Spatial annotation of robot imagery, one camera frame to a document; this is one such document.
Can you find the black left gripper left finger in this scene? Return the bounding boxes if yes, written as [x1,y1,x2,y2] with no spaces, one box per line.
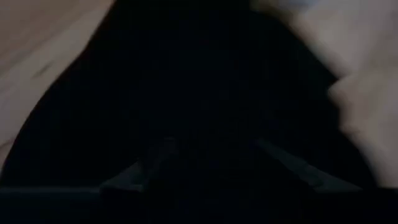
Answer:
[99,136,178,191]

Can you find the black garment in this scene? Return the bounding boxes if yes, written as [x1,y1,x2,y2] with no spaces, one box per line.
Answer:
[0,0,377,191]

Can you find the white button shirt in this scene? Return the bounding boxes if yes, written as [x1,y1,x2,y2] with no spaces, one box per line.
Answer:
[248,0,398,189]

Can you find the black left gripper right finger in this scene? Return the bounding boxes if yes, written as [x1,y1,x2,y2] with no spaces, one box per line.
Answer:
[254,138,364,192]

